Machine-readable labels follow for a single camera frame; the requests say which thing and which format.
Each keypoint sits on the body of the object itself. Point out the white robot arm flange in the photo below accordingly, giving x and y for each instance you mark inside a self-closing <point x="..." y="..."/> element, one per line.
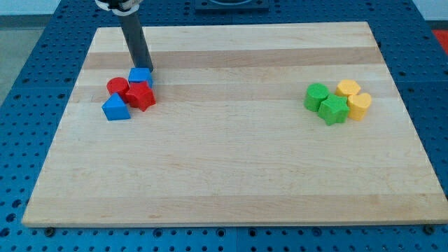
<point x="119" y="7"/>

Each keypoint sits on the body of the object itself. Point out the blue cube block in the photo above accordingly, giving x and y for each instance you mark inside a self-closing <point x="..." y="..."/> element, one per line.
<point x="137" y="75"/>

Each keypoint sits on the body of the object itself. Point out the light wooden board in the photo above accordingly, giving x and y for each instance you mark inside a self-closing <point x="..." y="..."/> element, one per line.
<point x="229" y="141"/>

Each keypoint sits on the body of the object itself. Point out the red star block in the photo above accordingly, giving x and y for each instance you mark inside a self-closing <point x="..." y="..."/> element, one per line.
<point x="140" y="95"/>

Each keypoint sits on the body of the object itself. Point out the green cylinder block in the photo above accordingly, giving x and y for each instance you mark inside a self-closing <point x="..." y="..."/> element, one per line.
<point x="315" y="94"/>

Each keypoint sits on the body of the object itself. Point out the blue triangle block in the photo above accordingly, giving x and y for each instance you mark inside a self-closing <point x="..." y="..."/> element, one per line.
<point x="114" y="108"/>

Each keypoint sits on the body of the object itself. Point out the red cylinder block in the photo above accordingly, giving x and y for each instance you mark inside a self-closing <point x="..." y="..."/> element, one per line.
<point x="120" y="86"/>

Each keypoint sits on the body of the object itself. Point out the green star block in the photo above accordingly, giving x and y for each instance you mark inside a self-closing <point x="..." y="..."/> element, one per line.
<point x="334" y="109"/>

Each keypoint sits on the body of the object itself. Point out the yellow hexagon block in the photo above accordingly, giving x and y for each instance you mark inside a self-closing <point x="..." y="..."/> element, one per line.
<point x="347" y="87"/>

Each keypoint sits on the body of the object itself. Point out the yellow heart block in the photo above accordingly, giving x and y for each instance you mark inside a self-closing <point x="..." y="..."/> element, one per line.
<point x="358" y="105"/>

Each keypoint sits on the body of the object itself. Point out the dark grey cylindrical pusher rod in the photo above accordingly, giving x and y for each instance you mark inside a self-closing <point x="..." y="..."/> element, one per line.
<point x="136" y="41"/>

